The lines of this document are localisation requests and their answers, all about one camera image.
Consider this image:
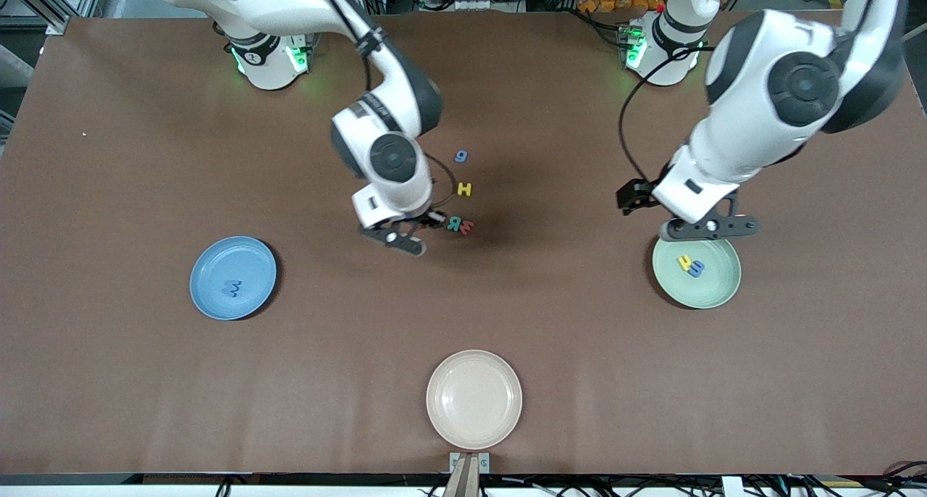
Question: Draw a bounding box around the beige plate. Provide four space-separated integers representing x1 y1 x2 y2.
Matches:
426 349 523 451

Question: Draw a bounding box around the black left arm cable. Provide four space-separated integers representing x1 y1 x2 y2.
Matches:
618 44 714 186

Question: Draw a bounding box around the blue plate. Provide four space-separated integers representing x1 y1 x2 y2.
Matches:
190 236 278 321

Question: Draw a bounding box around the aluminium frame profile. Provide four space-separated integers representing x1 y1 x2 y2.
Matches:
14 0 95 36

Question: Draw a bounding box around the green plate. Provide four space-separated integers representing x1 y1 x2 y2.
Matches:
652 229 742 310

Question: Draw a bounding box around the grey metal camera mount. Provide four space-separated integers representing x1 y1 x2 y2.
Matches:
449 451 490 497

